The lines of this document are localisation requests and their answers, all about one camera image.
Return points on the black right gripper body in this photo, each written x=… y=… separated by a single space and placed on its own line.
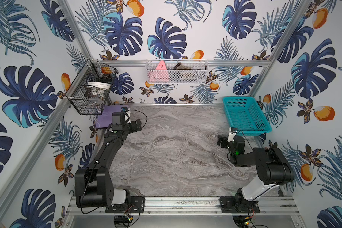
x=225 y=144

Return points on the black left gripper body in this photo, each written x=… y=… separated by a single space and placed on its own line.
x=134 y=125

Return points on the purple t-shirt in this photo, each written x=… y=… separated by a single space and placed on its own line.
x=105 y=119

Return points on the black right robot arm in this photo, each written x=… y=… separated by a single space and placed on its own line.
x=272 y=167

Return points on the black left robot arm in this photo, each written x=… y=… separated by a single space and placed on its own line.
x=93 y=184

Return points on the teal plastic basket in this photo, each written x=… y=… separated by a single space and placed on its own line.
x=244 y=114

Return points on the white bowl in basket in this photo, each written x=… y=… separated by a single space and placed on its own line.
x=98 y=85

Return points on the pink triangular item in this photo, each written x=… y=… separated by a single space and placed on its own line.
x=158 y=74

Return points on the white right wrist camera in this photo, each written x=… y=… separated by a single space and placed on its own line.
x=232 y=133

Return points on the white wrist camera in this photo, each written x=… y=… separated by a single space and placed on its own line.
x=121 y=117
x=232 y=133

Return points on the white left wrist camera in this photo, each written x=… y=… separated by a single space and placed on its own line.
x=121 y=117

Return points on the black wire basket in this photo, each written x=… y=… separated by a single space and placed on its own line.
x=87 y=101

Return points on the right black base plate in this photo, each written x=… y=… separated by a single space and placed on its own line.
x=238 y=205

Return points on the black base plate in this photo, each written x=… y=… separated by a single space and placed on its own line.
x=133 y=204
x=238 y=205

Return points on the aluminium frame bar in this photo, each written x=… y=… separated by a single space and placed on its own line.
x=211 y=63

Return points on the white wire wall basket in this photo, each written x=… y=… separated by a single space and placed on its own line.
x=181 y=73

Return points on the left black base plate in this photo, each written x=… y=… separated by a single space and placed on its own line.
x=133 y=204

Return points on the aluminium front rail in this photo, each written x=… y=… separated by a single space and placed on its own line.
x=210 y=206

